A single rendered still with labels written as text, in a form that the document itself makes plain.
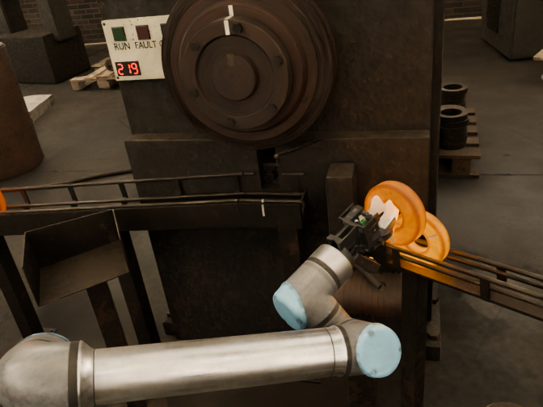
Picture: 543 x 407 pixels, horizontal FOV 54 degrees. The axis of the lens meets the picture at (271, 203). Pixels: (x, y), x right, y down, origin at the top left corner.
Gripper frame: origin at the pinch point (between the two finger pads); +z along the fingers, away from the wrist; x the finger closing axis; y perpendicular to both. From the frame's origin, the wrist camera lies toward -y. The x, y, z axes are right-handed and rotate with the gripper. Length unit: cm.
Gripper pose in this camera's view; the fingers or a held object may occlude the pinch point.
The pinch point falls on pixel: (393, 206)
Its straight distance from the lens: 124.8
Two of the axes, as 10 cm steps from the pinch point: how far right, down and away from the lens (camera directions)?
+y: -3.1, -7.2, -6.1
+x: -6.7, -2.9, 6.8
